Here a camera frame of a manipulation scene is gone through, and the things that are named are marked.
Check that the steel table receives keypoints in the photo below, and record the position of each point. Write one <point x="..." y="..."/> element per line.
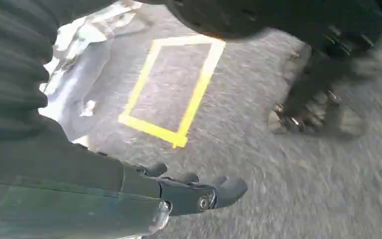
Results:
<point x="79" y="72"/>

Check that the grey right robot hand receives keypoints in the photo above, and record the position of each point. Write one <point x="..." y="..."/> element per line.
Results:
<point x="62" y="198"/>

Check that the black robot foot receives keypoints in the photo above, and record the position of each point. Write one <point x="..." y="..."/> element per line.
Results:
<point x="309" y="99"/>

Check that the yellow floor tape rectangle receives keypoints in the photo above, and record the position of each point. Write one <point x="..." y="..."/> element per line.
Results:
<point x="151" y="127"/>

